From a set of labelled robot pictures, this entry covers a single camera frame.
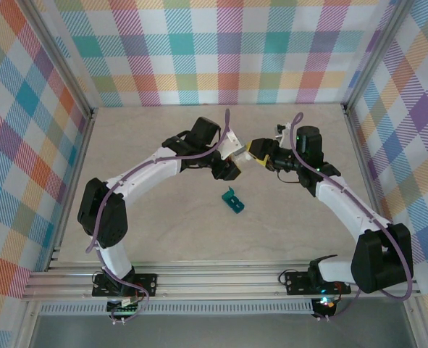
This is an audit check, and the small electronics board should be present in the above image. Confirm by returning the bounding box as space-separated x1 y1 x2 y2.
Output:
311 295 337 320
106 297 144 326

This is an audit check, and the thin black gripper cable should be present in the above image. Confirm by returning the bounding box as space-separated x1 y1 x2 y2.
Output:
277 170 300 185

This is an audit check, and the long aluminium mounting rail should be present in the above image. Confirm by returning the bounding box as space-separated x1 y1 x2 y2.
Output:
20 267 423 301

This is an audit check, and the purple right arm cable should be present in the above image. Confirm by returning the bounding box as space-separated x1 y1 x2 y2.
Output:
288 111 417 322

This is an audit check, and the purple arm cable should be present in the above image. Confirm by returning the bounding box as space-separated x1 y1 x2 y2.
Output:
288 111 417 322
85 107 232 323

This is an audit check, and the aluminium frame post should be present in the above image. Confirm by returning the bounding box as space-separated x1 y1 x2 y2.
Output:
24 0 99 119
403 295 428 348
16 300 43 348
340 0 416 112

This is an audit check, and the aluminium side rail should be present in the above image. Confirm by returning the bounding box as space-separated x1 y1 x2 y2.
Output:
45 107 101 273
340 103 405 271

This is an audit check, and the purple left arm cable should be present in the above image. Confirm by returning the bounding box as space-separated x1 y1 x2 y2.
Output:
85 107 232 323

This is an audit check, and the grey slotted cable duct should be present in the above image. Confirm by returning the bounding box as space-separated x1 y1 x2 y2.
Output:
38 299 315 317

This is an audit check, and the teal weekly pill organizer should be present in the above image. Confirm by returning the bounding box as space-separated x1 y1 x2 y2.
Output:
219 186 247 216

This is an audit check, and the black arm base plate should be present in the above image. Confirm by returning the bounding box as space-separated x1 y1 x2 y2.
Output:
283 270 353 297
91 272 159 298

